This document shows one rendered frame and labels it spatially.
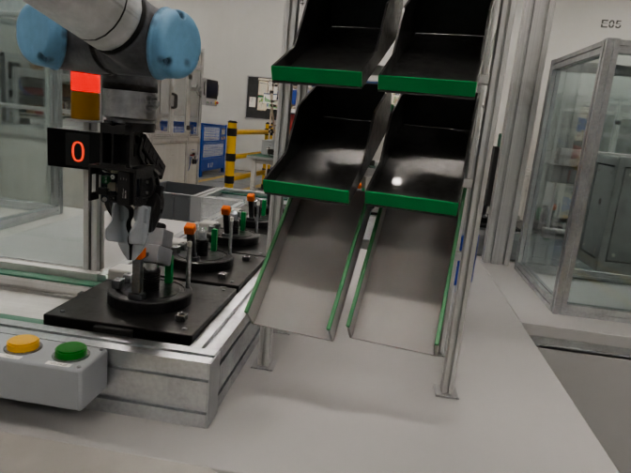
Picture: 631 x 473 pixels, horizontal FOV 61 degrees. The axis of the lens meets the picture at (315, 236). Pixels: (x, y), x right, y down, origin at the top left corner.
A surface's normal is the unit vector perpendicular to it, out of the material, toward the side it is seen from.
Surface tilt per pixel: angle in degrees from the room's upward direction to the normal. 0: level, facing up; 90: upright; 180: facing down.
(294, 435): 0
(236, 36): 90
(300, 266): 45
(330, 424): 0
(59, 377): 90
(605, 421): 90
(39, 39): 90
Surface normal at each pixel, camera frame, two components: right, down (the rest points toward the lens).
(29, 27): -0.45, 0.14
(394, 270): -0.15, -0.56
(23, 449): 0.09, -0.97
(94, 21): 0.45, 0.82
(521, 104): -0.14, 0.20
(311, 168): -0.04, -0.80
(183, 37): 0.89, 0.19
